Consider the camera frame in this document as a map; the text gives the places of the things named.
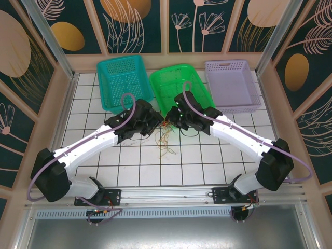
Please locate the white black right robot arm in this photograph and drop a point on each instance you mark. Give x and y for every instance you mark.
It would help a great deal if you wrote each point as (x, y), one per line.
(241, 137)

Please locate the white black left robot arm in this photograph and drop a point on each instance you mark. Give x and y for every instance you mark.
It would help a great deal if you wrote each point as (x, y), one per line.
(85, 144)

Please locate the green plastic basket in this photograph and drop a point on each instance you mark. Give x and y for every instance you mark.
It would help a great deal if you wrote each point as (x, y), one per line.
(168, 80)

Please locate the lavender plastic basket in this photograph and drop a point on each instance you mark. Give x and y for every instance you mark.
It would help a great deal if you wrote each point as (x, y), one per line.
(228, 85)

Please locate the teal plastic basket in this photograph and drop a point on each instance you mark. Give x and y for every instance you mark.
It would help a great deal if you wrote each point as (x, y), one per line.
(116, 75)

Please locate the grey metal sheet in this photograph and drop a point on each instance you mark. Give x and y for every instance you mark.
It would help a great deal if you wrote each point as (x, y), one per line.
(166, 233)

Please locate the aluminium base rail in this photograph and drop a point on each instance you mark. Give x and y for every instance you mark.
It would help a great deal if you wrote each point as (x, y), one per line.
(166, 195)

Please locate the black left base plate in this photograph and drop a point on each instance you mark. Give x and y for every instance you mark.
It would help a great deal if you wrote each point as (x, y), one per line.
(114, 195)

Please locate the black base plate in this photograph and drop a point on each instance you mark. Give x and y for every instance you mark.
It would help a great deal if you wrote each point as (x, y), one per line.
(114, 195)
(220, 194)

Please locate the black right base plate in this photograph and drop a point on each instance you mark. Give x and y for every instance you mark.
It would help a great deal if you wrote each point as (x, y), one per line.
(220, 194)

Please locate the aluminium corner post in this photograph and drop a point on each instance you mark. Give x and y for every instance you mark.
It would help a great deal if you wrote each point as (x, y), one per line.
(284, 20)
(53, 41)

